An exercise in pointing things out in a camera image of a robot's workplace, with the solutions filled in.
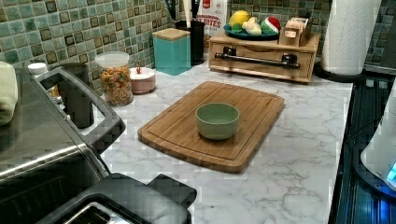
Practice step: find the wooden drawer box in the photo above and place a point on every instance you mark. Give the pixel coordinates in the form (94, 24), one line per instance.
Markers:
(271, 50)

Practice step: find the black drawer handle bar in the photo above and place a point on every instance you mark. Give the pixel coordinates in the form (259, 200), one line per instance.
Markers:
(288, 61)

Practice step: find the green bowl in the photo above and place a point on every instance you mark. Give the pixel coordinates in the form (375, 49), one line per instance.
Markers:
(217, 121)

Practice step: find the wooden cutting board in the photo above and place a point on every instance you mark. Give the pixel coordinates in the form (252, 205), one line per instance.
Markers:
(174, 131)

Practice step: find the pink pot white lid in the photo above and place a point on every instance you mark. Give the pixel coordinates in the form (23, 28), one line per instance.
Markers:
(143, 81)

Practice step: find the teal canister wooden lid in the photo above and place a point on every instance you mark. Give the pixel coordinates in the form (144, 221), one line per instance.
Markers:
(172, 51)

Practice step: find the glass jar of pasta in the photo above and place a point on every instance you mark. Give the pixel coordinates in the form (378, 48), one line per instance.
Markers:
(115, 77)

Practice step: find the black utensil holder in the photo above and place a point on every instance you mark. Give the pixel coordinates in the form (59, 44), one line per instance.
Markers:
(197, 39)

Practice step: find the blue plate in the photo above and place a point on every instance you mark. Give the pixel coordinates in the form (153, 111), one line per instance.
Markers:
(245, 36)

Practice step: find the cinnamon bites box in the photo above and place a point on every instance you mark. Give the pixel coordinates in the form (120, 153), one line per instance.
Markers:
(213, 14)

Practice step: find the cream plush garlic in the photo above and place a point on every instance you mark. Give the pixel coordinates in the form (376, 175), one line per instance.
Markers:
(252, 27)

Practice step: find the yellow plush lemon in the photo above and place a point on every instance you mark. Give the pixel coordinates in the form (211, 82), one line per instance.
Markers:
(239, 17)

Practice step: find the red green plush toy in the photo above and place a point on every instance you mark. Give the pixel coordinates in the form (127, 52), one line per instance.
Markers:
(271, 26)

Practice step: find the black toaster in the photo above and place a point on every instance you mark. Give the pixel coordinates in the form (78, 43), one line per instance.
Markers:
(121, 199)

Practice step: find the small wooden caddy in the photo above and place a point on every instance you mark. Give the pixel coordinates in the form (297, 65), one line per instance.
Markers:
(296, 32)

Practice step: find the black paper towel base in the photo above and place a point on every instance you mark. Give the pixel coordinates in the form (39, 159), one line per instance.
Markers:
(319, 72)

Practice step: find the stainless toaster oven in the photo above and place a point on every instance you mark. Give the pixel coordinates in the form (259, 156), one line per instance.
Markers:
(45, 158)

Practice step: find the white capped bottle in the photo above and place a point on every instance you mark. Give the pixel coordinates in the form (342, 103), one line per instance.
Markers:
(38, 69)

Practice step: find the paper towel roll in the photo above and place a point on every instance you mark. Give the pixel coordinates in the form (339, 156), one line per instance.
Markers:
(349, 31)

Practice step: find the green folded cloth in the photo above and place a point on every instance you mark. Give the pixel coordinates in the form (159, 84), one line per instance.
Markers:
(8, 92)

